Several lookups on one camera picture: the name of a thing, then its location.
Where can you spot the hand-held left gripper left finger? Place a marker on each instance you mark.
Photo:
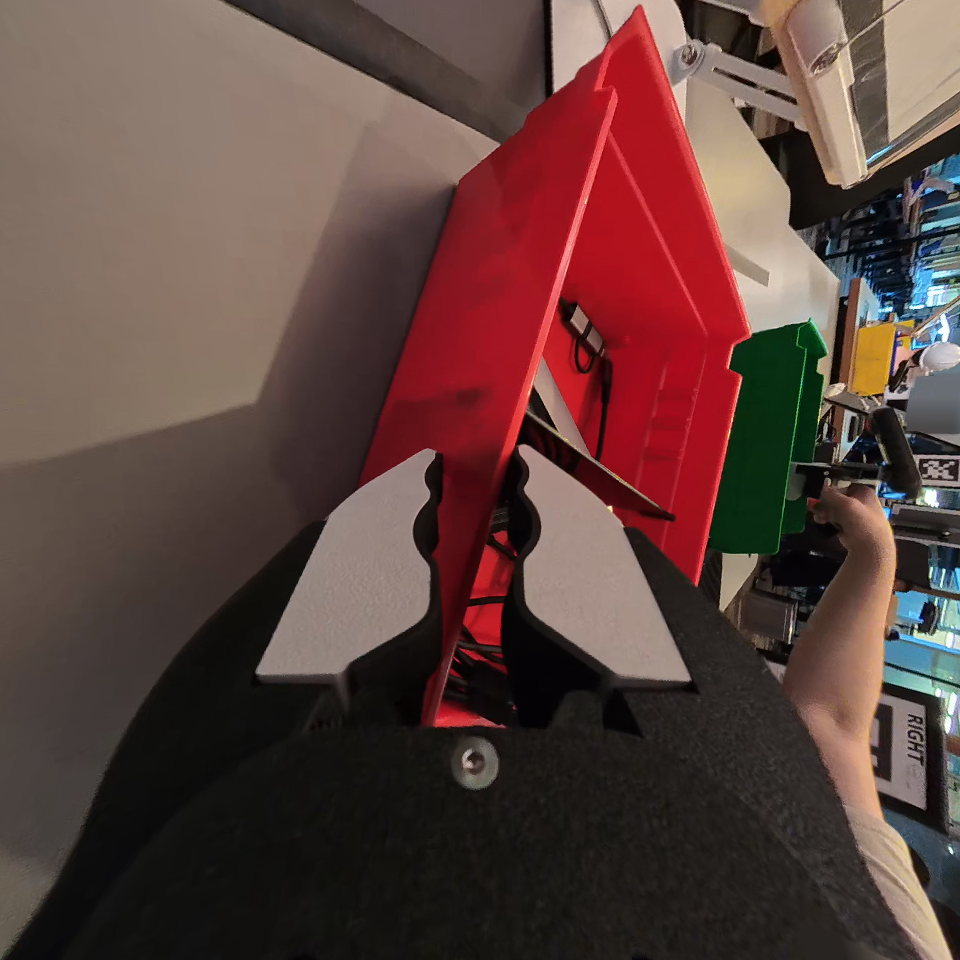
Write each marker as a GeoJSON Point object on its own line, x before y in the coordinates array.
{"type": "Point", "coordinates": [352, 577]}

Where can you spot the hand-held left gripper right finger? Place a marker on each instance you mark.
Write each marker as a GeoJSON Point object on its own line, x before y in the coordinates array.
{"type": "Point", "coordinates": [600, 592]}

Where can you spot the green storage bin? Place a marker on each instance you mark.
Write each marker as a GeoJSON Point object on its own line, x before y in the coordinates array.
{"type": "Point", "coordinates": [757, 450]}

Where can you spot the red plastic bin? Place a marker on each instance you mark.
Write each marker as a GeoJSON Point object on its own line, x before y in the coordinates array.
{"type": "Point", "coordinates": [510, 262]}

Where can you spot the person's right forearm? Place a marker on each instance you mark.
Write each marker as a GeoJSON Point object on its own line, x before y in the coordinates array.
{"type": "Point", "coordinates": [832, 660]}

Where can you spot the person's right hand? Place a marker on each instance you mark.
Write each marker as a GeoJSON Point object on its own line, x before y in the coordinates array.
{"type": "Point", "coordinates": [855, 517]}

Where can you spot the yellow storage bin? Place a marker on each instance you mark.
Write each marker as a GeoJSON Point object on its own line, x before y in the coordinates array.
{"type": "Point", "coordinates": [874, 356]}

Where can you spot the white printed marker card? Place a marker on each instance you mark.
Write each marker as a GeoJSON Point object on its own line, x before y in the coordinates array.
{"type": "Point", "coordinates": [907, 750]}

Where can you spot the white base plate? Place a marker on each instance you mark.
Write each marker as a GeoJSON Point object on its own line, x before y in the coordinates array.
{"type": "Point", "coordinates": [574, 37]}

